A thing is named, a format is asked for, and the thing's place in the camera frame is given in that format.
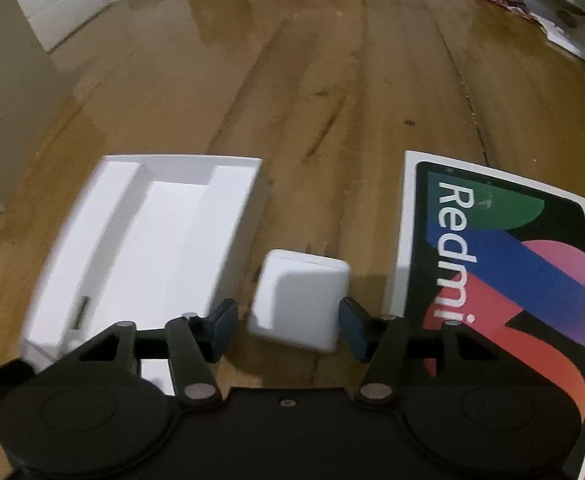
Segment box lid with colourful print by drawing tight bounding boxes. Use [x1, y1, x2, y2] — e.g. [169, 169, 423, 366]
[383, 149, 585, 480]

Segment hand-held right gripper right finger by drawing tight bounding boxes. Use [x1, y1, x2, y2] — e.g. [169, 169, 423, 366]
[339, 297, 538, 406]

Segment red patterned cloth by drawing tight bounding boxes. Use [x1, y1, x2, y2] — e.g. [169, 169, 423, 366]
[471, 0, 541, 23]

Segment white open cardboard box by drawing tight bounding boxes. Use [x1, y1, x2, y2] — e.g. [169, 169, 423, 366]
[19, 154, 263, 397]

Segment white power adapter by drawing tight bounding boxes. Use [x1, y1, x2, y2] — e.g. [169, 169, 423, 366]
[246, 248, 351, 354]

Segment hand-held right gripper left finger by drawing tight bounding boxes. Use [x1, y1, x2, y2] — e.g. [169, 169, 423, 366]
[37, 298, 238, 408]

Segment white paper sheets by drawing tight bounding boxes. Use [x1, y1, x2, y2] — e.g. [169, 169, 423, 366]
[537, 9, 585, 62]

